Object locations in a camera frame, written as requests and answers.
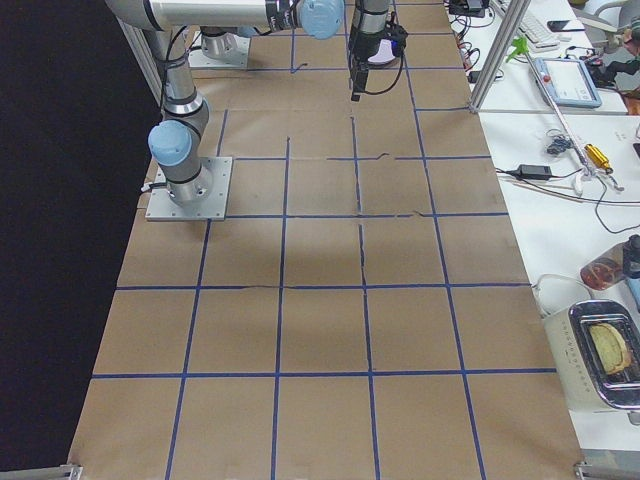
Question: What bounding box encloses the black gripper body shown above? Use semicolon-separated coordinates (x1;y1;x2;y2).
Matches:
349;47;373;95

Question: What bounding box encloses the lavender plate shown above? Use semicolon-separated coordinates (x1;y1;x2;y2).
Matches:
368;40;397;68

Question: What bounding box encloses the black power adapter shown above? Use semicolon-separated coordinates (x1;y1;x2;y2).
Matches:
516;164;553;181

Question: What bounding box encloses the blue teach pendant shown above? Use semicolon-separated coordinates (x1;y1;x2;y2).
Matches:
533;58;602;109

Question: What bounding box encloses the white grabber stick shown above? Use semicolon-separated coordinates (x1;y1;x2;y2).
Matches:
509;36;594;198

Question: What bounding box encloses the yellow tool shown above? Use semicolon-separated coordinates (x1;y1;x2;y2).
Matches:
584;144;613;174

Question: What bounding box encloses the glass jar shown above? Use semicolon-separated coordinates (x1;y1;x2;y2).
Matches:
580;235;639;291

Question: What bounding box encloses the white toaster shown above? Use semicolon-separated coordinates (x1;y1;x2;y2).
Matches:
543;299;639;415

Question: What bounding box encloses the toast slice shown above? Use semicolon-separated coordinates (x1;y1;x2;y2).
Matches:
589;323;631;375

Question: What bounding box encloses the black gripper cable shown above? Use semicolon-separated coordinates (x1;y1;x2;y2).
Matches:
363;14;407;95

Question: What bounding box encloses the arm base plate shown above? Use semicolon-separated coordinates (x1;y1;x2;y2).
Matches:
145;157;233;221
189;33;250;70

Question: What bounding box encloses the aluminium frame upright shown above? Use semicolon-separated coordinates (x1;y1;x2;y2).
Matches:
469;0;530;113

